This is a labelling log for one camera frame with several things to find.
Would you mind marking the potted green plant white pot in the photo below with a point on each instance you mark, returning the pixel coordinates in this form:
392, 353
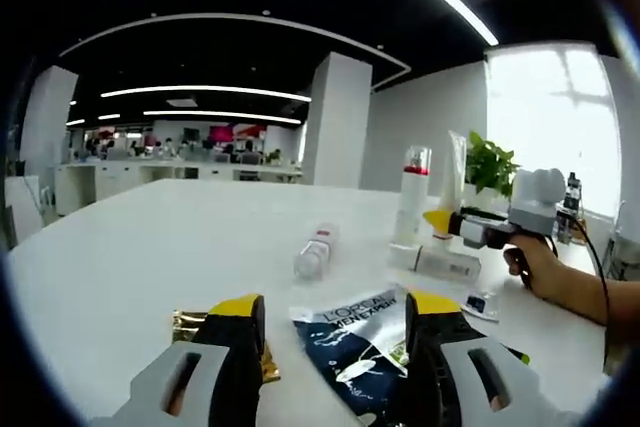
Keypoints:
492, 167

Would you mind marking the person's right hand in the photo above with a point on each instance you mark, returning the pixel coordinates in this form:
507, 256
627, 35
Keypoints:
537, 267

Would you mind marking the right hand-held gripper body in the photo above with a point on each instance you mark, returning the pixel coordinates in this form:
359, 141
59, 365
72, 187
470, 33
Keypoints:
532, 212

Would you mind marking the white skincare box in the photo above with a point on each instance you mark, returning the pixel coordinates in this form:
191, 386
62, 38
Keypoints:
440, 262

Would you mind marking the black desk device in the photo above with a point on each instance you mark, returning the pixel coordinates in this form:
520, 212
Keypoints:
570, 207

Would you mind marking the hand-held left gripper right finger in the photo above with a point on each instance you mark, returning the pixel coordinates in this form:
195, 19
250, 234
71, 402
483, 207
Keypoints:
430, 372

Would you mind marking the gold skincare sachet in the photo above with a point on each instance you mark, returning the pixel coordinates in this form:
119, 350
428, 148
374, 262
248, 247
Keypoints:
187, 324

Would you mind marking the small clear skincare sachet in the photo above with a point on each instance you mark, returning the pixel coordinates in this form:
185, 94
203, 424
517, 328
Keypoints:
480, 304

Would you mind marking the clear skincare bottle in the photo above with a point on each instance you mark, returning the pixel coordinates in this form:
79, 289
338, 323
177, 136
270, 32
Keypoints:
315, 254

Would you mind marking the long white counter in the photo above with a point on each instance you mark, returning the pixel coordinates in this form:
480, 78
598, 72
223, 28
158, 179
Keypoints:
175, 174

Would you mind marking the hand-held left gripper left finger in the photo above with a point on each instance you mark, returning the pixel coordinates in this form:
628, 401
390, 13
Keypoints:
230, 367

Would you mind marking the dark blue skincare sachet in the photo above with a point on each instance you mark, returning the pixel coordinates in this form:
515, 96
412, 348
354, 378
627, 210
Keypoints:
355, 347

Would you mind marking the white skincare bottle red band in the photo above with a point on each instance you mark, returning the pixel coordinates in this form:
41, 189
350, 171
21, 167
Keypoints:
412, 207

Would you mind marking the white skincare tube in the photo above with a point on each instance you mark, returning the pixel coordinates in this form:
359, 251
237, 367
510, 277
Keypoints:
454, 172

